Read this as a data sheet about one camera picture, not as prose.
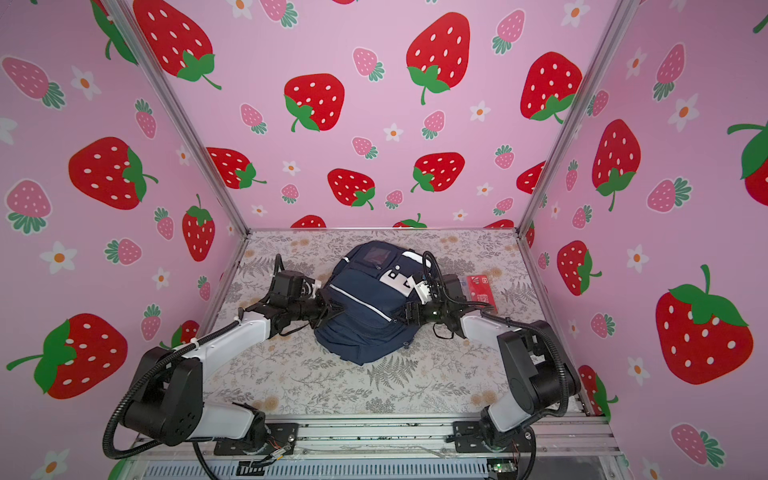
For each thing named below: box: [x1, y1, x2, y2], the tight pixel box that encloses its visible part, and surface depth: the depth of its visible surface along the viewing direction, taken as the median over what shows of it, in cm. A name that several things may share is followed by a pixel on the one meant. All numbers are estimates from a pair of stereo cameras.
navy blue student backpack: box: [314, 240, 431, 366], surface depth 88 cm
